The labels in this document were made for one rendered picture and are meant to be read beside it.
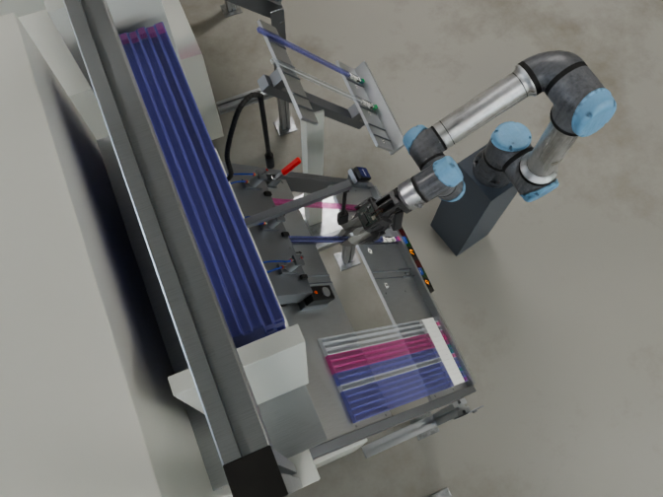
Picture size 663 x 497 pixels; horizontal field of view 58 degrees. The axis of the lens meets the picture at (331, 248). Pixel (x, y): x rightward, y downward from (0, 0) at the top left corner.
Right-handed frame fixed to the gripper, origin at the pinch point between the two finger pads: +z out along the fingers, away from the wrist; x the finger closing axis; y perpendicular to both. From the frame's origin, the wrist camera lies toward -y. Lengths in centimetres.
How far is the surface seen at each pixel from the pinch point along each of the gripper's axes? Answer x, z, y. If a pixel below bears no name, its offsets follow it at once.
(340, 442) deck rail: 48, 8, 32
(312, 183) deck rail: -19.0, 1.5, 0.3
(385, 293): 16.5, -1.2, -7.9
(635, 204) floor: 3, -77, -152
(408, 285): 14.8, -4.5, -20.5
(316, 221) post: -43, 37, -79
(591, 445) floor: 83, -14, -114
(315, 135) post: -42.8, 1.2, -19.8
